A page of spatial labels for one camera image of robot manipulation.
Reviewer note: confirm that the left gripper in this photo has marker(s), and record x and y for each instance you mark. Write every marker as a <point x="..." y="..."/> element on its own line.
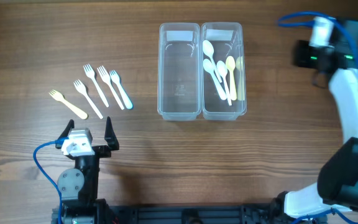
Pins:
<point x="105" y="150"/>

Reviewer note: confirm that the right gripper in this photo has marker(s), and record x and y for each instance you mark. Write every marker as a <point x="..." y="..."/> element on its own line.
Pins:
<point x="304" y="53"/>

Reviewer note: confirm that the white plastic fork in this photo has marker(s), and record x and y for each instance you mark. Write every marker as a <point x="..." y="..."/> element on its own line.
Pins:
<point x="90" y="73"/>
<point x="106" y="78"/>
<point x="81" y="88"/>

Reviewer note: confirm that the yellow plastic spoon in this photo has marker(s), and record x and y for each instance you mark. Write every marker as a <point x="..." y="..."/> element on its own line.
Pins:
<point x="230" y="65"/>

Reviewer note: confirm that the white plastic spoon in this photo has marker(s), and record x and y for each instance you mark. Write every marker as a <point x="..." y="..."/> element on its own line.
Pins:
<point x="208" y="50"/>
<point x="208" y="67"/>
<point x="221" y="66"/>

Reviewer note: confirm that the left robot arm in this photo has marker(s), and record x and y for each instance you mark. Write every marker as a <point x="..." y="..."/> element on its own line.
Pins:
<point x="79" y="185"/>

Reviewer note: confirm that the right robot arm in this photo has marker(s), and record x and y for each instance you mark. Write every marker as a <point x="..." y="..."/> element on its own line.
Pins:
<point x="336" y="189"/>

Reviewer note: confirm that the right clear plastic container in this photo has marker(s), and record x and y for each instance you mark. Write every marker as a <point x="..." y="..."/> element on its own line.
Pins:
<point x="227" y="40"/>

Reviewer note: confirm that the clear plastic container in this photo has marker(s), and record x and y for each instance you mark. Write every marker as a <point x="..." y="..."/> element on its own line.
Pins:
<point x="179" y="82"/>
<point x="227" y="40"/>

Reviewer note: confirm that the left clear plastic container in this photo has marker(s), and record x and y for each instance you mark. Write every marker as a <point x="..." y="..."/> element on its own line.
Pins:
<point x="179" y="82"/>

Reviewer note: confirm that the yellow plastic fork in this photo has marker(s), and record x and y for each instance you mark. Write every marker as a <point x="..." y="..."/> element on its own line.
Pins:
<point x="56" y="95"/>

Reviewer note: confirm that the white fork, bluish handle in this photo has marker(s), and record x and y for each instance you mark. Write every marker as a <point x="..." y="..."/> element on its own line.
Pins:
<point x="117" y="80"/>

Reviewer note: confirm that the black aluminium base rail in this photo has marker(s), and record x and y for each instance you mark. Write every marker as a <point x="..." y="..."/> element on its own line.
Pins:
<point x="240" y="214"/>

